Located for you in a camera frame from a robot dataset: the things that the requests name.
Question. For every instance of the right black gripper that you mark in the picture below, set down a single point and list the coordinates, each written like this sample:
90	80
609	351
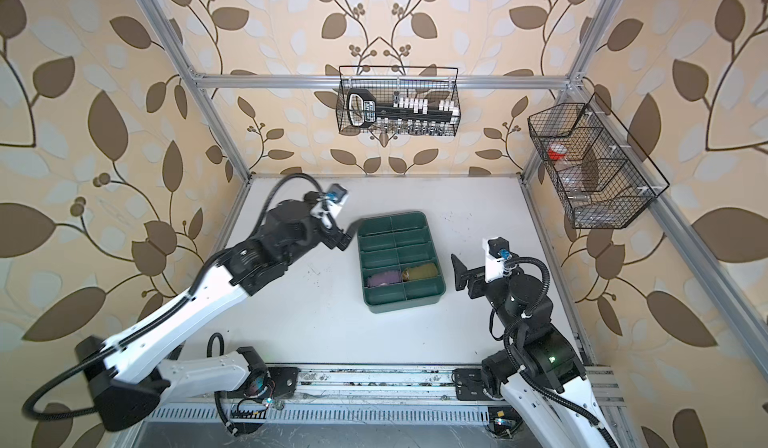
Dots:
463	276

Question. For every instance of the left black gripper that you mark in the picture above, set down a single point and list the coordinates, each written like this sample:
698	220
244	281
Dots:
333	236

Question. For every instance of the green striped sock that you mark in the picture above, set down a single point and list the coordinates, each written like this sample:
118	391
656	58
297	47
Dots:
420	272

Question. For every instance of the purple striped sock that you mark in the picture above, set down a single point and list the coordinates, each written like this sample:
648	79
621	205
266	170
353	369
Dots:
384	278

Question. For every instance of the green plastic divided tray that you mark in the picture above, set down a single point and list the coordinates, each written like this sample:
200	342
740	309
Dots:
394	242

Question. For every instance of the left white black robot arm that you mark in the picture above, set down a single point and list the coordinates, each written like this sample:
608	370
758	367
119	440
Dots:
129	374

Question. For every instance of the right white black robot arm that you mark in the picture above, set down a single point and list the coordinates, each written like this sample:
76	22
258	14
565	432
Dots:
537	372

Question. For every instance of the black socket set holder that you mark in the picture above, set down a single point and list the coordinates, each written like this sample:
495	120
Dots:
361	108

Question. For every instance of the red capped clear container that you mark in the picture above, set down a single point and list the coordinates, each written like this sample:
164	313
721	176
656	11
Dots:
557	154

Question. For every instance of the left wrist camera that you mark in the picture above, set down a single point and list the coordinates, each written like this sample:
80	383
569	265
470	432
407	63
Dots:
329	205

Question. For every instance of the back black wire basket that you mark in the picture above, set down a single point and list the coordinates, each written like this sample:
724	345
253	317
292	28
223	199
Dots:
410	80

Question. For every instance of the black wire basket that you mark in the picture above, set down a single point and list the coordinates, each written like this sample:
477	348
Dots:
410	80
611	178

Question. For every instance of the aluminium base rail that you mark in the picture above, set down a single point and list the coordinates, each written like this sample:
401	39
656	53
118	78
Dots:
376	384

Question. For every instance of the right black wire basket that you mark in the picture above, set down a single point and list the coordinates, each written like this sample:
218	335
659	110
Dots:
611	178

